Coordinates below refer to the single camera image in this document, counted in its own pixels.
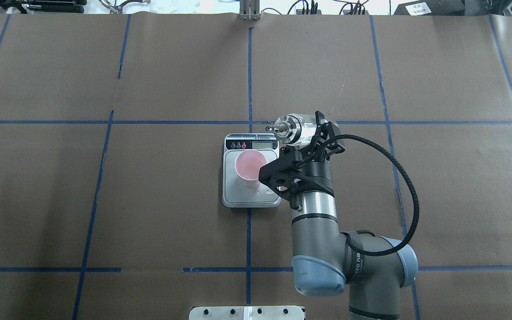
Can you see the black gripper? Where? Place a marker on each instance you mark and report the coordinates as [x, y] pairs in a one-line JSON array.
[[319, 176]]

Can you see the clear glass sauce bottle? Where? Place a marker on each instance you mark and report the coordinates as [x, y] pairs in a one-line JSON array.
[[295, 130]]

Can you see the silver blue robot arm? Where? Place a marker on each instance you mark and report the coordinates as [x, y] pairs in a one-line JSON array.
[[325, 259]]

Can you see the silver digital kitchen scale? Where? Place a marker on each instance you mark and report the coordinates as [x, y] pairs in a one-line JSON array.
[[236, 194]]

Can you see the black folded tripod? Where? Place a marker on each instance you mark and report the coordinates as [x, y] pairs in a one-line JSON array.
[[53, 6]]

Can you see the aluminium frame post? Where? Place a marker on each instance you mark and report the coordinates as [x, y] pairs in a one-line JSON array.
[[249, 10]]

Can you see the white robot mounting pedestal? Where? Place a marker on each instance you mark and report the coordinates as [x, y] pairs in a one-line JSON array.
[[274, 312]]

